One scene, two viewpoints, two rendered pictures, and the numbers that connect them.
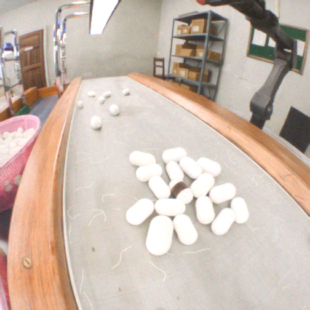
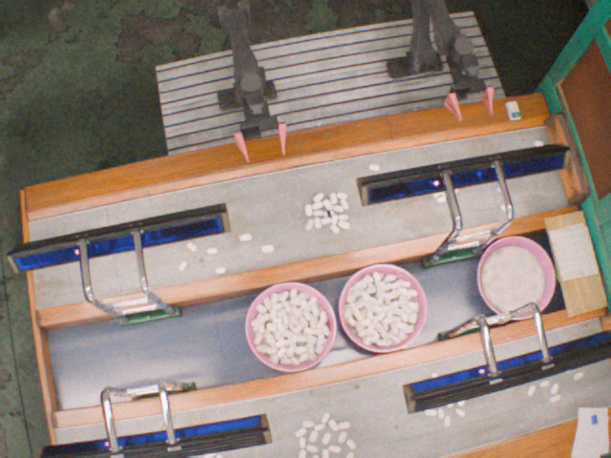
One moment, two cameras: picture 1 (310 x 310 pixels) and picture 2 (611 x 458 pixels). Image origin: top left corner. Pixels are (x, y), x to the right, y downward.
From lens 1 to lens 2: 2.00 m
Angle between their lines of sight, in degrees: 51
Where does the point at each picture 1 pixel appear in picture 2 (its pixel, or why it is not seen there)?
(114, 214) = (333, 238)
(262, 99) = not seen: hidden behind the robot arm
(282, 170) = (330, 155)
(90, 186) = (320, 247)
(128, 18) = not seen: outside the picture
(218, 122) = (275, 165)
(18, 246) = (349, 263)
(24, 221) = (342, 263)
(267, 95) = not seen: hidden behind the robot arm
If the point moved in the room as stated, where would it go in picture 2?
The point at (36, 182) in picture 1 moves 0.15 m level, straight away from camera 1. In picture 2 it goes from (325, 264) to (288, 299)
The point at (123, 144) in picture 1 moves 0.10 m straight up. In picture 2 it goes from (291, 232) to (291, 223)
